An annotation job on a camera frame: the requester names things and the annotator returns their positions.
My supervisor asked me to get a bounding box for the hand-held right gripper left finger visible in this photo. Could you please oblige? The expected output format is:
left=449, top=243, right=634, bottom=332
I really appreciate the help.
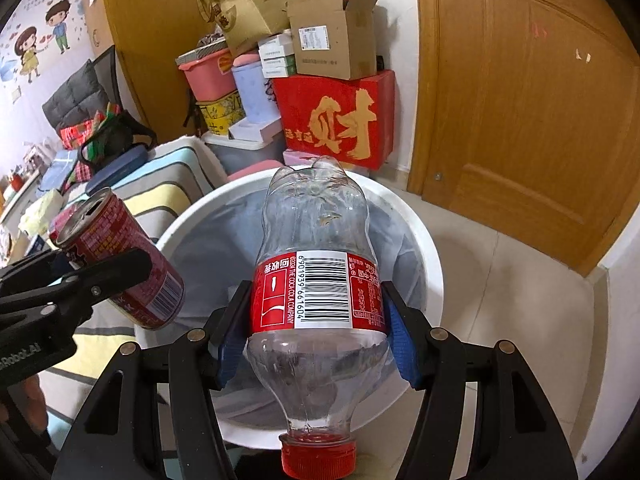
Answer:
left=52, top=280, right=251, bottom=480

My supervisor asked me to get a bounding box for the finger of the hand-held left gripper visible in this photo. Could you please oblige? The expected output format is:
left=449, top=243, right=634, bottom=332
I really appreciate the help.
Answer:
left=0, top=249, right=153, bottom=314
left=0, top=253, right=69, bottom=286

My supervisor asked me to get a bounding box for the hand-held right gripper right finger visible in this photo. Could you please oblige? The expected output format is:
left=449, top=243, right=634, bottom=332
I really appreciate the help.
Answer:
left=380, top=280, right=578, bottom=480

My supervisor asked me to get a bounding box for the red milk can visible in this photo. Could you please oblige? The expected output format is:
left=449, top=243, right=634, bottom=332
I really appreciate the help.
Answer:
left=50, top=187, right=186, bottom=331

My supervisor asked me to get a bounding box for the white trash bin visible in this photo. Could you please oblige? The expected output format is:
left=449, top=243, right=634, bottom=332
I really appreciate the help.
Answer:
left=132, top=162, right=446, bottom=451

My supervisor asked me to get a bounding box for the clear plastic bottle red label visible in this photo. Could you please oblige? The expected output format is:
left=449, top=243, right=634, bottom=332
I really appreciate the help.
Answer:
left=245, top=156, right=391, bottom=478

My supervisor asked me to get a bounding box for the person's left hand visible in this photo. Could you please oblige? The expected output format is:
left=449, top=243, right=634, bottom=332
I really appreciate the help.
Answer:
left=0, top=374, right=55, bottom=438

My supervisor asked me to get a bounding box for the green tissue pack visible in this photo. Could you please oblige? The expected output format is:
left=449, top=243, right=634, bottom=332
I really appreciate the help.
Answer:
left=20, top=190, right=66, bottom=236

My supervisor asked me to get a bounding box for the striped tablecloth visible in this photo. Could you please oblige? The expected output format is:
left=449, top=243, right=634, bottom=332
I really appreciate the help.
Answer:
left=0, top=135, right=231, bottom=441

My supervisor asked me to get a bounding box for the blue folded cloth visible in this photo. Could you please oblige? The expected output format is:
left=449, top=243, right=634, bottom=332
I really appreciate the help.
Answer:
left=37, top=147, right=83, bottom=193

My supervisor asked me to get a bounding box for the dark blue case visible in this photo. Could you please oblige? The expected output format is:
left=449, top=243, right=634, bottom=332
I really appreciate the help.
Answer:
left=85, top=146, right=151, bottom=196

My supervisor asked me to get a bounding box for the black plaid-lined bag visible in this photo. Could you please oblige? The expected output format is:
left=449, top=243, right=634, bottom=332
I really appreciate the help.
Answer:
left=77, top=105, right=158, bottom=181

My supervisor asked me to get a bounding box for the red plaid cloth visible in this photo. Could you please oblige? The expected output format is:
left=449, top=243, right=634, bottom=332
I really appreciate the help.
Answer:
left=59, top=119, right=96, bottom=150

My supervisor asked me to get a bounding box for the translucent storage tub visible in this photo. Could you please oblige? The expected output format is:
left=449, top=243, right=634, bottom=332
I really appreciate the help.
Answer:
left=202, top=132, right=286, bottom=176

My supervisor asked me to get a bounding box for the grey padded cushion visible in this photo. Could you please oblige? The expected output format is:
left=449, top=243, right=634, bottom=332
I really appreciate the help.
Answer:
left=42, top=59, right=118, bottom=133

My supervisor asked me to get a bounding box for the yellow box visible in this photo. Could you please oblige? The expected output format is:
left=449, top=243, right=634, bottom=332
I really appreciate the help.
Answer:
left=195, top=91, right=246, bottom=136

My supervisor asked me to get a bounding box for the pink flat box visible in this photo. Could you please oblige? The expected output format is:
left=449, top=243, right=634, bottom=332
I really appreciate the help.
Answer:
left=282, top=149, right=371, bottom=177

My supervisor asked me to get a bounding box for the white flat box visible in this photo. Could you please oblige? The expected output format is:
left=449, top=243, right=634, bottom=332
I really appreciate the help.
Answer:
left=229, top=115, right=283, bottom=142

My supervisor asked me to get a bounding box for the pink plastic bin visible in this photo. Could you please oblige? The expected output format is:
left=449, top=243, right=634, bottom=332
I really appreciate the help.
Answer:
left=177, top=50, right=238, bottom=103

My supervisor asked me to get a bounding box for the lavender box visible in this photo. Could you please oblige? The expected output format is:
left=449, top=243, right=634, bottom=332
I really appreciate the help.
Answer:
left=232, top=62, right=278, bottom=126

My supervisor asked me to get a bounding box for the red box gold print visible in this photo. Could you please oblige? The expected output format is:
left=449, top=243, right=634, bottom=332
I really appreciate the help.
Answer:
left=272, top=70, right=396, bottom=171

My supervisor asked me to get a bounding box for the patterned tray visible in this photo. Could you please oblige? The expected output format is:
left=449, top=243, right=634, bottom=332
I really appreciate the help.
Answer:
left=175, top=35, right=231, bottom=66

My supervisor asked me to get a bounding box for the wooden wardrobe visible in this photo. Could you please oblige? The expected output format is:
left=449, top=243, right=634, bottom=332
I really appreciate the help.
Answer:
left=82, top=0, right=218, bottom=136

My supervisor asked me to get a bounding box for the wooden door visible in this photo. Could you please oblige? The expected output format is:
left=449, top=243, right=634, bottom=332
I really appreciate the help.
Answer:
left=407, top=0, right=640, bottom=276

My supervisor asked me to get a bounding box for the brown paper bag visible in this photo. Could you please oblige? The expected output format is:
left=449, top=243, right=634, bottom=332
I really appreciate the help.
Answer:
left=197, top=0, right=301, bottom=58

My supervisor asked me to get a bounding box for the cardboard box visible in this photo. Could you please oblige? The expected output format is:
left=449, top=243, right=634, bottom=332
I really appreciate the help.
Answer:
left=286, top=0, right=381, bottom=81

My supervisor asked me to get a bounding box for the cartoon couple wall sticker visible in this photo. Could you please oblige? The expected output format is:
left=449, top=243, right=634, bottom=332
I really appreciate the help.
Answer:
left=0, top=0, right=96, bottom=106

